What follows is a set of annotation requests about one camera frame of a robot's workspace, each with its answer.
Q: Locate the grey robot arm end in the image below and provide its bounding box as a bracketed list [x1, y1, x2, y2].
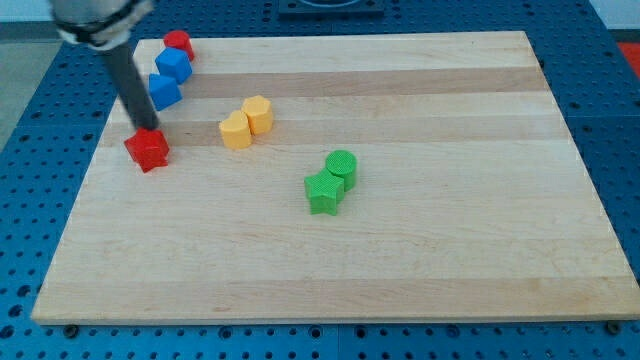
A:
[49, 0, 154, 51]

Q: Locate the yellow hexagon block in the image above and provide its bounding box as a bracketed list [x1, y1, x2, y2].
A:
[241, 95, 274, 135]

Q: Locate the green star block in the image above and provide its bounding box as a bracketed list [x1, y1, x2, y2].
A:
[304, 168, 345, 216]

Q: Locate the green cylinder block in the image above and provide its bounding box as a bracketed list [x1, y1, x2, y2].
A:
[325, 150, 358, 192]

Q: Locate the wooden board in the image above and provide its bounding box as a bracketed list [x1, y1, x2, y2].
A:
[31, 31, 639, 325]

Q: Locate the yellow heart block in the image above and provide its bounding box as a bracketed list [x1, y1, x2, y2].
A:
[219, 110, 252, 150]

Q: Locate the red star block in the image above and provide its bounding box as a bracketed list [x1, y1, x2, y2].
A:
[124, 128, 169, 173]

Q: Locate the blue pentagon block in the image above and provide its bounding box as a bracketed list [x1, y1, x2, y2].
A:
[148, 73, 182, 111]

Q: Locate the blue cube block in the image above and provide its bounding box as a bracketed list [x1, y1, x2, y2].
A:
[155, 47, 193, 84]

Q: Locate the red cylinder block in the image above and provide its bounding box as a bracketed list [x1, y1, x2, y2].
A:
[163, 30, 195, 61]

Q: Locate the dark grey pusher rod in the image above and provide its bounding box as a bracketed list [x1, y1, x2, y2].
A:
[99, 42, 159, 130]

